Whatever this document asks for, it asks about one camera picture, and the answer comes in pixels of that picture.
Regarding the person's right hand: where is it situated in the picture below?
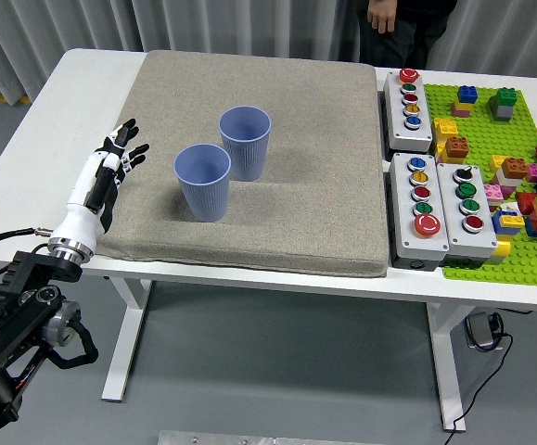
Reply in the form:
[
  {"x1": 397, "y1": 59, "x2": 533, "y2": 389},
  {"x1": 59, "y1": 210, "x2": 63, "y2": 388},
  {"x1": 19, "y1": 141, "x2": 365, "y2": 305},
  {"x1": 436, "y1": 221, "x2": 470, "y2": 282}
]
[{"x1": 366, "y1": 0, "x2": 397, "y2": 34}]

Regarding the person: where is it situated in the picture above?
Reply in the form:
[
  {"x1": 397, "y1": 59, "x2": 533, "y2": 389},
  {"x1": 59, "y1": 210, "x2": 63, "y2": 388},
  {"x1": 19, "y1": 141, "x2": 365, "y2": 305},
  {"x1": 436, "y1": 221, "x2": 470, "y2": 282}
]
[{"x1": 358, "y1": 0, "x2": 458, "y2": 70}]

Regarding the grey-brown fabric mat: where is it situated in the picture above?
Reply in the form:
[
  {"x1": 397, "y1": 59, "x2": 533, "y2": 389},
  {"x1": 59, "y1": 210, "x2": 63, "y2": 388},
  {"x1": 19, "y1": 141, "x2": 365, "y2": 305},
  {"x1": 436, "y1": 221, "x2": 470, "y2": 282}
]
[{"x1": 92, "y1": 49, "x2": 389, "y2": 278}]

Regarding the brown building block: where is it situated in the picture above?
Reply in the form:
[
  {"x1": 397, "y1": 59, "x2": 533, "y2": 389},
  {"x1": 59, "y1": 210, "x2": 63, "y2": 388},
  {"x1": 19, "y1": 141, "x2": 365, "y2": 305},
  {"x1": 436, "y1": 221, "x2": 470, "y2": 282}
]
[
  {"x1": 501, "y1": 157, "x2": 529, "y2": 181},
  {"x1": 443, "y1": 136, "x2": 471, "y2": 163}
]

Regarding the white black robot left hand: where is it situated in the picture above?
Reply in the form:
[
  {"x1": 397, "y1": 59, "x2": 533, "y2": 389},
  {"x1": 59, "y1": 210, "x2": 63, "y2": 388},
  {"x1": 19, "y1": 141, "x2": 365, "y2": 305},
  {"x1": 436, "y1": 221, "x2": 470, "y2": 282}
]
[{"x1": 50, "y1": 118, "x2": 151, "y2": 246}]

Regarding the grey power adapter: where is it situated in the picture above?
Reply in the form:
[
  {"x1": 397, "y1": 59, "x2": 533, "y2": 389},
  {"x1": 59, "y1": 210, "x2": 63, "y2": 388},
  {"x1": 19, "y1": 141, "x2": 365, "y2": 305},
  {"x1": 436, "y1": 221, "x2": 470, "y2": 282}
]
[{"x1": 464, "y1": 311, "x2": 504, "y2": 351}]

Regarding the grey pleated curtain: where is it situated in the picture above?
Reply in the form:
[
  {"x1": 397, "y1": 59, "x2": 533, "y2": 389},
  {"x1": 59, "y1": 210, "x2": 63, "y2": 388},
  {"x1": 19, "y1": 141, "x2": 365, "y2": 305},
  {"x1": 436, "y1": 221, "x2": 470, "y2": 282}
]
[{"x1": 0, "y1": 0, "x2": 537, "y2": 106}]

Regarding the red building block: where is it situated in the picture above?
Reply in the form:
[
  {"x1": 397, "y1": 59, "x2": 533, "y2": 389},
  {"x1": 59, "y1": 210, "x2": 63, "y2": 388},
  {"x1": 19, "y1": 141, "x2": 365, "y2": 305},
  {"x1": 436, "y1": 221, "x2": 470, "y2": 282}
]
[{"x1": 516, "y1": 192, "x2": 537, "y2": 215}]

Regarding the grey five-button control box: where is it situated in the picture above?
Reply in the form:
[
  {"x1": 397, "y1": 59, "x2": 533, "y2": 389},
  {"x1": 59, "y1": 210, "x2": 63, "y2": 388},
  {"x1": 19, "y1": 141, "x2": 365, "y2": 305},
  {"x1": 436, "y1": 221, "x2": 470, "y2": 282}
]
[
  {"x1": 382, "y1": 68, "x2": 435, "y2": 153},
  {"x1": 388, "y1": 151, "x2": 451, "y2": 272}
]

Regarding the black power cable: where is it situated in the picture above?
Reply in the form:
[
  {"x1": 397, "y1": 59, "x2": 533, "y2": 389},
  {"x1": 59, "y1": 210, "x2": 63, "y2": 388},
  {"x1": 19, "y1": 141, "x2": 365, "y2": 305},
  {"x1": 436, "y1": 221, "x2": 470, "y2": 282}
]
[{"x1": 447, "y1": 329, "x2": 515, "y2": 435}]

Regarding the blue ribbed plastic cup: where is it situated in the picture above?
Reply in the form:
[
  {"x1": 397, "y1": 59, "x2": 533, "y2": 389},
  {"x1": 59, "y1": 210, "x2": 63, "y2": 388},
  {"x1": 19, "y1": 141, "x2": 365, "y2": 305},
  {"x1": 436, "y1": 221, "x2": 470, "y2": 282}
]
[
  {"x1": 173, "y1": 144, "x2": 232, "y2": 223},
  {"x1": 218, "y1": 106, "x2": 273, "y2": 183}
]

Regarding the green building baseplate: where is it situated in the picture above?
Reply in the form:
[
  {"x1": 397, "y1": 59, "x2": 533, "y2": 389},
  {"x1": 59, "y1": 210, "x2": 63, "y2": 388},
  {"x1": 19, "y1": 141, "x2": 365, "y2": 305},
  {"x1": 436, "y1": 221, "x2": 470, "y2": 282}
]
[{"x1": 423, "y1": 83, "x2": 537, "y2": 288}]

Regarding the grey four-button control box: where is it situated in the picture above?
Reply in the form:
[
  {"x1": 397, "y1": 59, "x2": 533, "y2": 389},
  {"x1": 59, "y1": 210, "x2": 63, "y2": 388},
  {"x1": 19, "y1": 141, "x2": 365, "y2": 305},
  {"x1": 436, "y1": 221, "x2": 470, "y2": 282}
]
[{"x1": 435, "y1": 161, "x2": 499, "y2": 269}]

